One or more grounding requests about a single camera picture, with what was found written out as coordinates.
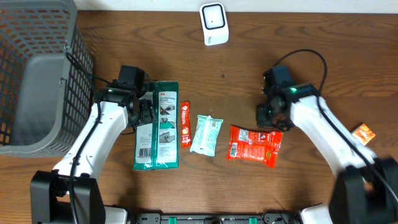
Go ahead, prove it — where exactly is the green white wipes pack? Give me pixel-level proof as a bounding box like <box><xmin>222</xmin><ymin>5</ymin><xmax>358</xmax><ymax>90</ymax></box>
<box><xmin>133</xmin><ymin>81</ymin><xmax>179</xmax><ymax>170</ymax></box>

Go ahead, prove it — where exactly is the red coffee stick sachet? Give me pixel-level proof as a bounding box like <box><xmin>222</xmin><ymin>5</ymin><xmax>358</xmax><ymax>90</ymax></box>
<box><xmin>181</xmin><ymin>101</ymin><xmax>192</xmax><ymax>147</ymax></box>

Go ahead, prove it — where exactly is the red candy bag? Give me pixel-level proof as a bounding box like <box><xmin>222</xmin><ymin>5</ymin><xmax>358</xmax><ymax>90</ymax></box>
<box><xmin>226</xmin><ymin>126</ymin><xmax>283</xmax><ymax>168</ymax></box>

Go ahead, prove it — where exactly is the mint green tissue pack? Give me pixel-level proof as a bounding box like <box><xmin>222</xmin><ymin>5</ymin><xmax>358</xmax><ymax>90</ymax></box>
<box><xmin>190</xmin><ymin>115</ymin><xmax>223</xmax><ymax>157</ymax></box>

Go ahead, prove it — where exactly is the small orange tissue pack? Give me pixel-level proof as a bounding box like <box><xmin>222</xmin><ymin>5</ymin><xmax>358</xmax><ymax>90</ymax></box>
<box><xmin>351</xmin><ymin>123</ymin><xmax>376</xmax><ymax>146</ymax></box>

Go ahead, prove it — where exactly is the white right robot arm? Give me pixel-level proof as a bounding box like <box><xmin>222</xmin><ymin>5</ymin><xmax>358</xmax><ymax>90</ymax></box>
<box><xmin>257</xmin><ymin>84</ymin><xmax>397</xmax><ymax>223</ymax></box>

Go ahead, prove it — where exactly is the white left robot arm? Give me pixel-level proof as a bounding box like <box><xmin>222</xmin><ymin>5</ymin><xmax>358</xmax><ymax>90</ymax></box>
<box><xmin>30</xmin><ymin>87</ymin><xmax>156</xmax><ymax>223</ymax></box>

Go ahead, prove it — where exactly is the white barcode scanner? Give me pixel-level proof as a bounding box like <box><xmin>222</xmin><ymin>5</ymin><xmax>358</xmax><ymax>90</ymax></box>
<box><xmin>199</xmin><ymin>2</ymin><xmax>229</xmax><ymax>46</ymax></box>

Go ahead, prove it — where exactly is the grey plastic mesh basket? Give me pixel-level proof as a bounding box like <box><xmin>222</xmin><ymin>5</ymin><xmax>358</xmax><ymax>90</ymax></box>
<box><xmin>1</xmin><ymin>1</ymin><xmax>93</xmax><ymax>157</ymax></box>

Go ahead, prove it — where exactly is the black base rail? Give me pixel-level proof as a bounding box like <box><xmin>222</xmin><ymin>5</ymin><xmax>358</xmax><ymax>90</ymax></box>
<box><xmin>131</xmin><ymin>212</ymin><xmax>302</xmax><ymax>224</ymax></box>

